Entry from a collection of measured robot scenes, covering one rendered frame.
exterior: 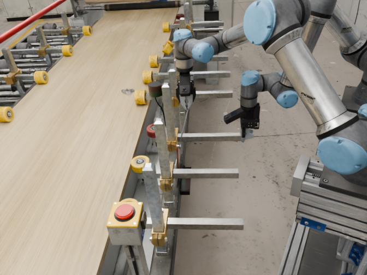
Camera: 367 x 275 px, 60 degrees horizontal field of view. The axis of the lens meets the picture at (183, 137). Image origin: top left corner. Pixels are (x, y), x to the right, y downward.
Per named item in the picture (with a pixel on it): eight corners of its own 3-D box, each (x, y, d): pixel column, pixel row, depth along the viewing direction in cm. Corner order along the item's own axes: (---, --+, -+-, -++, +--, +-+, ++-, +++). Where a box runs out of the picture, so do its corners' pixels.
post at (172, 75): (182, 143, 187) (176, 66, 159) (182, 147, 184) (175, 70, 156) (176, 143, 187) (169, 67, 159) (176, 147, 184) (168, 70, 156)
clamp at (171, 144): (179, 135, 162) (178, 127, 159) (176, 152, 151) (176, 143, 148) (168, 136, 163) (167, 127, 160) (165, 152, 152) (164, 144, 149)
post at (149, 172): (169, 253, 126) (154, 161, 97) (167, 261, 123) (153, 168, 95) (160, 253, 126) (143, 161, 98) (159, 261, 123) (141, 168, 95)
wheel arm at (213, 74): (229, 75, 191) (229, 69, 189) (230, 77, 188) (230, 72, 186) (148, 77, 195) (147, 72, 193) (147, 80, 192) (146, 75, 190)
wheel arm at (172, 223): (242, 224, 118) (243, 216, 116) (243, 232, 116) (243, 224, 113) (128, 223, 122) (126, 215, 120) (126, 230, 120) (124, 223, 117)
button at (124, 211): (135, 208, 72) (134, 203, 71) (132, 222, 69) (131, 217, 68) (118, 208, 72) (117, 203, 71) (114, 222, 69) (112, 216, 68)
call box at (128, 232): (147, 223, 77) (142, 201, 73) (142, 247, 72) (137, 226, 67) (119, 222, 78) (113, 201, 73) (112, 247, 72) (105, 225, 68)
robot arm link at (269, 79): (290, 95, 135) (265, 99, 134) (279, 84, 144) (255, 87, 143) (292, 78, 131) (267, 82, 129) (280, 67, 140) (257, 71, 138)
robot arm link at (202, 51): (222, 39, 122) (203, 33, 129) (199, 47, 117) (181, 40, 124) (221, 58, 127) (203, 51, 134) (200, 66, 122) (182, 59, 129)
